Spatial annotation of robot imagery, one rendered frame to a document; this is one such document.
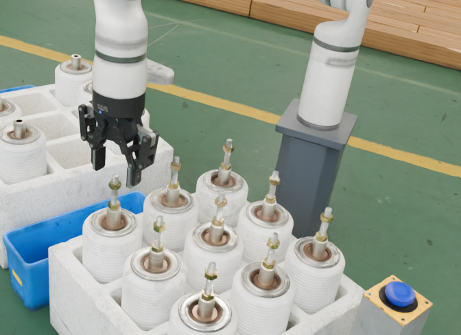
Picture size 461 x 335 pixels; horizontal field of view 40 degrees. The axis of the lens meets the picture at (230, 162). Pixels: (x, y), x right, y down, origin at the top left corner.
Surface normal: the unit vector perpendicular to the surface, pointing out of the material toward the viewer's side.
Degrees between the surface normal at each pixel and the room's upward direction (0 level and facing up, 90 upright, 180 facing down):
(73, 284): 90
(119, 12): 13
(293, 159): 90
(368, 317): 90
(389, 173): 0
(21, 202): 90
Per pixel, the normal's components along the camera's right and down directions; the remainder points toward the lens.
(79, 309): -0.75, 0.26
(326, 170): 0.41, 0.53
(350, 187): 0.13, -0.84
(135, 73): 0.70, 0.33
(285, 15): -0.34, 0.46
